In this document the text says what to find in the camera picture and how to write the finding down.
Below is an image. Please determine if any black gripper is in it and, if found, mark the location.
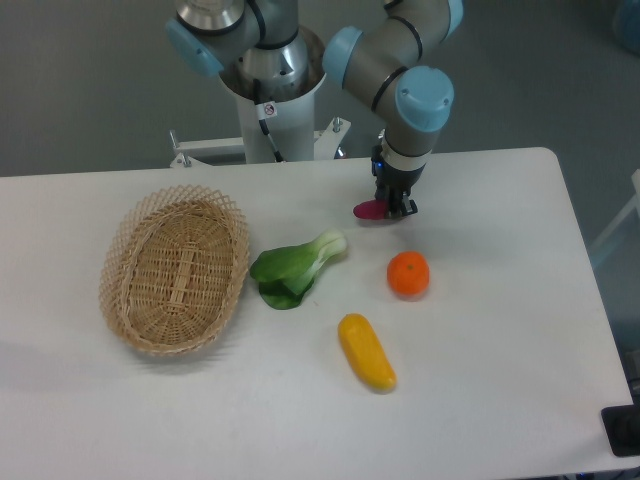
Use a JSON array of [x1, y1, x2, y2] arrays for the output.
[[371, 145, 426, 219]]

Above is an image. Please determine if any purple sweet potato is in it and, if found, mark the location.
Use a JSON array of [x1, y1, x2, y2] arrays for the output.
[[353, 199, 387, 221]]

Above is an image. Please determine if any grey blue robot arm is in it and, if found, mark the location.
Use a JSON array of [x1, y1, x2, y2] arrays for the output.
[[165, 1, 463, 218]]

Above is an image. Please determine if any orange tangerine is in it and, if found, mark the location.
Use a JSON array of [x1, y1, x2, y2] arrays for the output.
[[386, 251, 430, 296]]

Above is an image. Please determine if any green bok choy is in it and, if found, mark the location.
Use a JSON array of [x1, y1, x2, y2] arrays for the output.
[[249, 228, 348, 310]]

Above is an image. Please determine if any yellow squash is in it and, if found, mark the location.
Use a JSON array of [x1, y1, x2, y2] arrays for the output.
[[337, 313, 397, 392]]

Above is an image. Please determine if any woven wicker basket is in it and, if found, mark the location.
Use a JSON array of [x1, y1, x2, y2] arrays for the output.
[[99, 185, 249, 356]]

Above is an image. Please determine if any black device at table corner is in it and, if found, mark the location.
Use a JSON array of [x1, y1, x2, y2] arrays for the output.
[[601, 405, 639, 457]]

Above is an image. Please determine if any white metal base frame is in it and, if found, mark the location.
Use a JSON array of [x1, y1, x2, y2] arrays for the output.
[[169, 117, 352, 168]]

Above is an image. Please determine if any black cable on pedestal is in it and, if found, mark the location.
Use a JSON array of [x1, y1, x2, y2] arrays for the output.
[[252, 78, 287, 164]]

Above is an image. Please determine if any white frame at right edge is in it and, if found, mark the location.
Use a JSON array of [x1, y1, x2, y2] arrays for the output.
[[589, 170, 639, 255]]

